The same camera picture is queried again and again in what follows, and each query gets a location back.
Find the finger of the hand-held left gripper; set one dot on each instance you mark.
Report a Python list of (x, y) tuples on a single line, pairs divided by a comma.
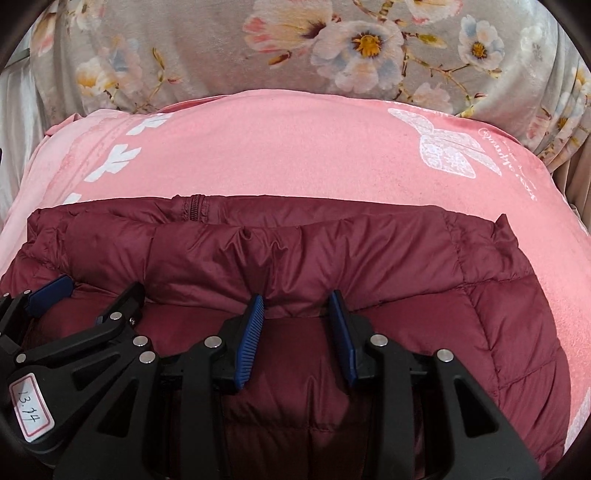
[(51, 290), (108, 330)]

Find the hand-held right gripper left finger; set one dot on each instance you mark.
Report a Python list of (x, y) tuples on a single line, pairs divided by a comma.
[(249, 341)]

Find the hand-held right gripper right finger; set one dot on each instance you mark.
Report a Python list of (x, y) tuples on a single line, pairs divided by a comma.
[(342, 341)]

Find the maroon puffer jacket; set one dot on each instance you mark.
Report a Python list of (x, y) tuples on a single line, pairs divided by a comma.
[(369, 258)]

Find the white satin curtain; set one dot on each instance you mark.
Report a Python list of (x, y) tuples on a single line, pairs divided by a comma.
[(18, 115)]

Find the pink printed blanket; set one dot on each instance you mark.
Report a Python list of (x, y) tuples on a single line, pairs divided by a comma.
[(300, 147)]

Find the beige cloth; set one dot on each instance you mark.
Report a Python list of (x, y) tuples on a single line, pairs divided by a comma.
[(575, 180)]

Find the grey floral blanket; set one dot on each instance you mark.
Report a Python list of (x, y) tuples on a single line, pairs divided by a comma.
[(207, 46)]

